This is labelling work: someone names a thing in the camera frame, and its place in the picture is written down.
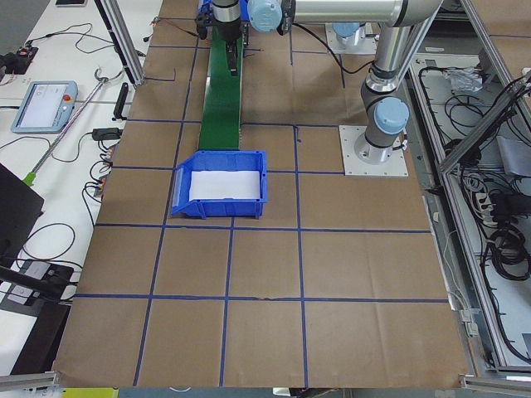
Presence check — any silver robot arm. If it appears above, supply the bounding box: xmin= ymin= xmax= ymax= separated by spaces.
xmin=207 ymin=0 xmax=441 ymax=165
xmin=332 ymin=22 xmax=365 ymax=46

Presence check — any aluminium frame post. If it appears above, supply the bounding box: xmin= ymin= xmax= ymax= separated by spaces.
xmin=95 ymin=0 xmax=144 ymax=86

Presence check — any black power adapter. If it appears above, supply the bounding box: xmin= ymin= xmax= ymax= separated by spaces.
xmin=91 ymin=128 xmax=123 ymax=141

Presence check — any black laptop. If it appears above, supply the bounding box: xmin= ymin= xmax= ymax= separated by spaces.
xmin=0 ymin=164 xmax=44 ymax=268

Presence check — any green conveyor belt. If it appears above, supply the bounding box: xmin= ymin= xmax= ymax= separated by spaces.
xmin=198 ymin=27 xmax=241 ymax=150

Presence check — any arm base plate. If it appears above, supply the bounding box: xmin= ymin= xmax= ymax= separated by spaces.
xmin=325 ymin=22 xmax=378 ymax=56
xmin=339 ymin=125 xmax=408 ymax=177

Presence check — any blue right plastic bin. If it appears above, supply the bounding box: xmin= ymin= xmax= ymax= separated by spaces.
xmin=199 ymin=0 xmax=250 ymax=23

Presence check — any blue left plastic bin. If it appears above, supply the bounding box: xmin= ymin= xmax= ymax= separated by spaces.
xmin=171 ymin=150 xmax=268 ymax=219

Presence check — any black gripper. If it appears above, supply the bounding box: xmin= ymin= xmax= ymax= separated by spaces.
xmin=216 ymin=17 xmax=241 ymax=75

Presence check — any blue plastic bin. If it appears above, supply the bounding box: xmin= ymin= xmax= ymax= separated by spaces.
xmin=199 ymin=0 xmax=250 ymax=23
xmin=171 ymin=150 xmax=268 ymax=219

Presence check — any metal reacher tool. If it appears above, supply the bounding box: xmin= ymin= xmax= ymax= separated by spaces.
xmin=22 ymin=68 xmax=124 ymax=187

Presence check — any teach pendant tablet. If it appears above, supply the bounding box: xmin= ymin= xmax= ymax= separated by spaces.
xmin=11 ymin=80 xmax=78 ymax=133

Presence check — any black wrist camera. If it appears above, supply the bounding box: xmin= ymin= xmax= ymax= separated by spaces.
xmin=195 ymin=12 xmax=212 ymax=40

